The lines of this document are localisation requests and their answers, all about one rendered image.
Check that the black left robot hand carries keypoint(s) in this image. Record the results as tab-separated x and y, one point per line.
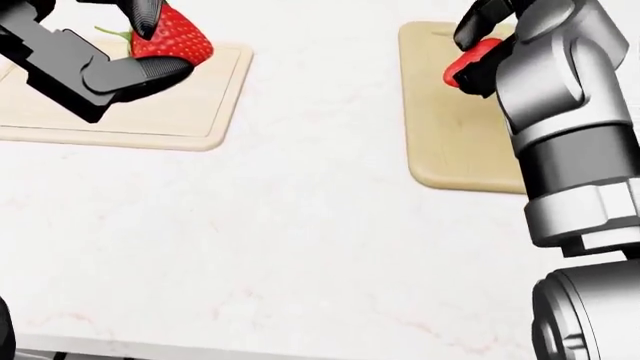
65	71

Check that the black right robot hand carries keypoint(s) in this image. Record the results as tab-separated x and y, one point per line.
477	22

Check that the small red strawberry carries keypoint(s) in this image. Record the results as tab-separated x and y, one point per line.
467	62

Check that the large red strawberry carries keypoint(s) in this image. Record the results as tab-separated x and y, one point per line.
175	39

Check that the pale grooved wooden cutting board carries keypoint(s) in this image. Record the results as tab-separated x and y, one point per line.
160	108

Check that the tan plain wooden cutting board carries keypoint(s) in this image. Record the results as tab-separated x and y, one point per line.
450	135

